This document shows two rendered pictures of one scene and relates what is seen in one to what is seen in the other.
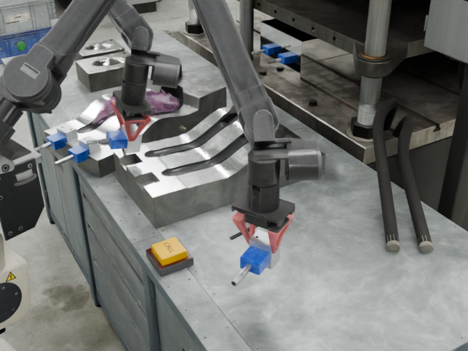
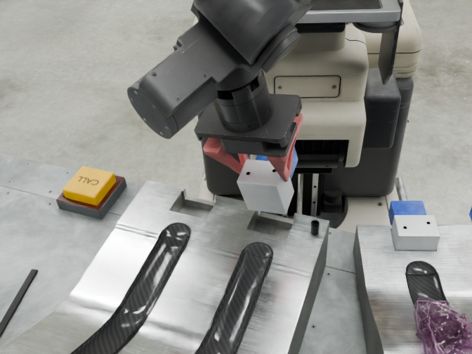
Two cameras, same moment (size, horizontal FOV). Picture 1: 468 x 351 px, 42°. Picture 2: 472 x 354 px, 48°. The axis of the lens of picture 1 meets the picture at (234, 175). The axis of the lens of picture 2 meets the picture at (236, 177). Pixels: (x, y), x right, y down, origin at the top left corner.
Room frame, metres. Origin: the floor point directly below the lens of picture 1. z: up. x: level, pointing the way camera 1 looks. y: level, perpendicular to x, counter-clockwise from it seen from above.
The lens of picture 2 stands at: (1.70, -0.04, 1.39)
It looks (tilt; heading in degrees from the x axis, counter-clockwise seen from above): 42 degrees down; 143
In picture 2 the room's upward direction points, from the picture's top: 5 degrees counter-clockwise
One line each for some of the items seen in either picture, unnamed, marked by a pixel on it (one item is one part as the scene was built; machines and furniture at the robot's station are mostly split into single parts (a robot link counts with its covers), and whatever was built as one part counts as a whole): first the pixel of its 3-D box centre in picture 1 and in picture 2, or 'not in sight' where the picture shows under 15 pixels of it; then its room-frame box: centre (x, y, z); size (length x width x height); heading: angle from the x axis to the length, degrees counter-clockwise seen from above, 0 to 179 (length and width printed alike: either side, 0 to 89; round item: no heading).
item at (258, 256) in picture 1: (252, 263); not in sight; (0.89, -0.03, 0.93); 0.13 x 0.05 x 0.05; 148
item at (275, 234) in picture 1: (269, 229); not in sight; (0.92, -0.06, 0.99); 0.07 x 0.07 x 0.09; 58
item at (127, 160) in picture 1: (131, 166); (272, 230); (1.35, 0.26, 0.87); 0.05 x 0.05 x 0.04; 30
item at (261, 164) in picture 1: (267, 166); not in sight; (0.92, -0.06, 1.12); 0.07 x 0.06 x 0.07; 94
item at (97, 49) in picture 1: (99, 54); not in sight; (2.29, 0.52, 0.83); 0.17 x 0.13 x 0.06; 120
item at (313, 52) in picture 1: (333, 42); not in sight; (2.28, -0.39, 0.87); 0.50 x 0.27 x 0.17; 120
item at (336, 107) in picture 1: (339, 61); not in sight; (2.37, -0.44, 0.76); 1.30 x 0.84 x 0.07; 30
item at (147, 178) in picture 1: (147, 184); (196, 212); (1.26, 0.21, 0.87); 0.05 x 0.05 x 0.04; 30
